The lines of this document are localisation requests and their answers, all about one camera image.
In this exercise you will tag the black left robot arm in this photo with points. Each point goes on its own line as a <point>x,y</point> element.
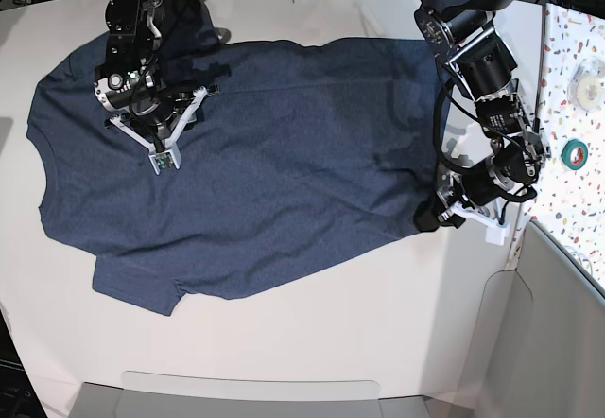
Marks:
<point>470,56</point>

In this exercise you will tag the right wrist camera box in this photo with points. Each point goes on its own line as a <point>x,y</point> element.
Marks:
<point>169,159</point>

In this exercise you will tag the green tape roll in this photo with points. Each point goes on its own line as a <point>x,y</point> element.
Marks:
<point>574,155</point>

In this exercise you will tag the grey chair bottom edge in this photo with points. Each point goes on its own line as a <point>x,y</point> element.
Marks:
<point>163,395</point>

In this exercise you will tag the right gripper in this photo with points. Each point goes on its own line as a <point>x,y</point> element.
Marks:
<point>144,113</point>

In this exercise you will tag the grey chair right side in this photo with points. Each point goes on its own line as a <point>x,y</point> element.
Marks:
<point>538,345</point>

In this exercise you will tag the terrazzo patterned table cover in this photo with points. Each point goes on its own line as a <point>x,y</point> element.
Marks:
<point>569,204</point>

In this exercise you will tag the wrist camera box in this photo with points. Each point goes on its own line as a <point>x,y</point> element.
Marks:
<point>169,159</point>
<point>497,234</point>

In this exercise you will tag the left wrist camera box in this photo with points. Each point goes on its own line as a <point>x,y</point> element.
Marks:
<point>497,234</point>

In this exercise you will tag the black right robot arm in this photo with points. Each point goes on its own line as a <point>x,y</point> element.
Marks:
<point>139,33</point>

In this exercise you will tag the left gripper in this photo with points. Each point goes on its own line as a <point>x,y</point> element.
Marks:
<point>456,197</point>

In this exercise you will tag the dark blue t-shirt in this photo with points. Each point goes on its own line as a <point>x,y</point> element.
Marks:
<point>303,157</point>

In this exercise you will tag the clear tape dispenser roll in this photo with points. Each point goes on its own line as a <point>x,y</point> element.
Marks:
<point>586,87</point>

